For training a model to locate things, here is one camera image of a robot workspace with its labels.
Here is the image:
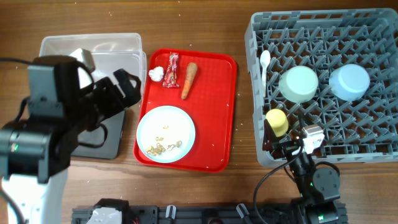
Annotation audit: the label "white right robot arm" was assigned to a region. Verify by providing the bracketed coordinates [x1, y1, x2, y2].
[256, 115, 346, 223]

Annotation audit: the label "peanut scraps on plate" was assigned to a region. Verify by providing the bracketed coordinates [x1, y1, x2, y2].
[144, 125, 182, 156]

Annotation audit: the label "mint green bowl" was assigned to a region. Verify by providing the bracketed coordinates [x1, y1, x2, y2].
[279, 66, 318, 103]

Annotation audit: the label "light blue bowl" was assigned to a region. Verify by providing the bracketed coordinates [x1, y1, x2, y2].
[329, 64, 370, 101]

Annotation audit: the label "orange carrot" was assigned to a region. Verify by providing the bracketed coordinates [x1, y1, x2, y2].
[181, 62, 198, 100]

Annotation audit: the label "clear plastic bin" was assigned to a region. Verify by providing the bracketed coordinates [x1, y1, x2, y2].
[39, 33, 147, 92]

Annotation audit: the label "black bin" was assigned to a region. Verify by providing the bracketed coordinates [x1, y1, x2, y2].
[72, 111, 126, 159]

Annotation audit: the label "white tissue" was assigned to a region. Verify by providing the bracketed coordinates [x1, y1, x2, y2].
[149, 66, 164, 82]

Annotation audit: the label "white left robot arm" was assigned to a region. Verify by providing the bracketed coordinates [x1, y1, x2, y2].
[1, 55, 141, 223]

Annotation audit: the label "red plastic tray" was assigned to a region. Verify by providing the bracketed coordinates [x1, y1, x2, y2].
[133, 49, 237, 173]

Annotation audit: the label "grey dishwasher rack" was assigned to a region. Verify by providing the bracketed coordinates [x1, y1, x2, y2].
[244, 8, 397, 167]

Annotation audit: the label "red candy wrapper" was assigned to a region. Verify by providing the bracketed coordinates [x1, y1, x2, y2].
[162, 52, 179, 88]

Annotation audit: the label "white plastic spoon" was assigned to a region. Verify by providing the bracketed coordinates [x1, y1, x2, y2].
[259, 50, 271, 97]

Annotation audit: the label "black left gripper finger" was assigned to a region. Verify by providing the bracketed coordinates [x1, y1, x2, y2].
[113, 68, 141, 108]
[78, 123, 108, 149]

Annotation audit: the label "yellow plastic cup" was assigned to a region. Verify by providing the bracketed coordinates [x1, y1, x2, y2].
[266, 109, 289, 137]

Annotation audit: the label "light blue plate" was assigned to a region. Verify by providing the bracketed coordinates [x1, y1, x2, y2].
[136, 106, 197, 164]

